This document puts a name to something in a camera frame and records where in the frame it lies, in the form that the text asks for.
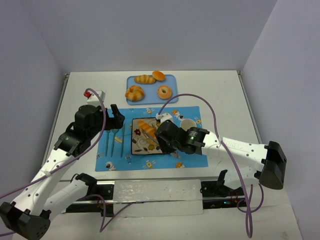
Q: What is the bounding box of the blue cartoon placemat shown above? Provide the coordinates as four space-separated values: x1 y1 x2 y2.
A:
95 107 208 172

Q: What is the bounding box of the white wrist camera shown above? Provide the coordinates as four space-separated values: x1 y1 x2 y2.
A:
155 112 173 124
83 90 106 107

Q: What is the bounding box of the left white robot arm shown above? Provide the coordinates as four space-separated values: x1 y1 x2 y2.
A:
0 104 125 240

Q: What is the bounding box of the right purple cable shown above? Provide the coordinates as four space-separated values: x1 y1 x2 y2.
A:
157 93 264 238

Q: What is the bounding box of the small croissant back left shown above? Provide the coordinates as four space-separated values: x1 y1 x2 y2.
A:
134 74 156 85

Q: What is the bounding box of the round twisted bread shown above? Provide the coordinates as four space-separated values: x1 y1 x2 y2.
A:
125 85 145 102

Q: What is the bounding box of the square floral ceramic plate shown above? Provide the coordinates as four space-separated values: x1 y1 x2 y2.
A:
131 117 163 155

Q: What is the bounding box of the teal knife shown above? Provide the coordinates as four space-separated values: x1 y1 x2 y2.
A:
120 123 126 158

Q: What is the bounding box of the glazed ring donut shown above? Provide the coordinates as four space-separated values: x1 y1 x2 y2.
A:
157 85 173 100

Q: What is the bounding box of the cream yellow mug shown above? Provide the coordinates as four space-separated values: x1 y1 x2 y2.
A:
180 118 197 131

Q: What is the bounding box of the purple cable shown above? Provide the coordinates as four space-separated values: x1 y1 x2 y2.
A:
0 87 133 238
157 93 264 238

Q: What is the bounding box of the round orange bun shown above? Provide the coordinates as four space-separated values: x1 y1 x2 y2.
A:
152 70 166 82

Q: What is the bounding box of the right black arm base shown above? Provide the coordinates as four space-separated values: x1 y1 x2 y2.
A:
200 180 247 210

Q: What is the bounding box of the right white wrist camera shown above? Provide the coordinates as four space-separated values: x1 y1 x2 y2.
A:
155 112 173 124

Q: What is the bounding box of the light blue tray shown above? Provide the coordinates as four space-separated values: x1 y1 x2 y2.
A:
126 74 178 105

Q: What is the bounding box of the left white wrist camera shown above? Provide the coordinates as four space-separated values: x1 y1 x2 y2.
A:
83 90 106 107

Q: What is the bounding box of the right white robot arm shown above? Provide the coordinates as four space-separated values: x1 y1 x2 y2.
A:
155 120 287 190

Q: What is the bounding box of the teal fork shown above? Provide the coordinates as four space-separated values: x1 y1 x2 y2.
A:
104 130 111 156

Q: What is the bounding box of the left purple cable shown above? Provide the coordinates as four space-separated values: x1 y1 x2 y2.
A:
0 87 133 238

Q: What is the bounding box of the long striped croissant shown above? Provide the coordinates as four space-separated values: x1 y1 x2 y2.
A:
138 120 158 145

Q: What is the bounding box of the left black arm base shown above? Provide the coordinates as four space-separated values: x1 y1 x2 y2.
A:
65 183 114 217

